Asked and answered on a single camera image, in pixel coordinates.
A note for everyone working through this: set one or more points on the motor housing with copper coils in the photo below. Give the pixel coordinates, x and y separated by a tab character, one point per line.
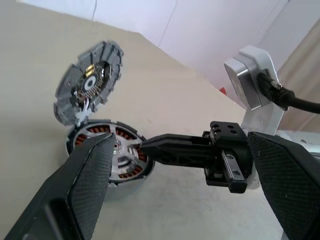
69	145

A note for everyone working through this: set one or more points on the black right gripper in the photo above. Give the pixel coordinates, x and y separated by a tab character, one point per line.
237	155

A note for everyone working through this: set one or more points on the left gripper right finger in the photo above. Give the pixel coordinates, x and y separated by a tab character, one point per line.
287	180

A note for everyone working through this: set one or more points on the orange fabric bag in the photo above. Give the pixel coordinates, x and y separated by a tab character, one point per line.
223	90

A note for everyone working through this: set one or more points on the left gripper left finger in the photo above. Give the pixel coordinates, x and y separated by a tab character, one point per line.
75	187

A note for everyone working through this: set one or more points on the silver spoked rotor black rim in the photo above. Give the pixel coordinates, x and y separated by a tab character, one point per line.
120	165

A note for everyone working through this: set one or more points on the grey round motor lid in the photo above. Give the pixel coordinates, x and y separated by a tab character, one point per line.
110	57

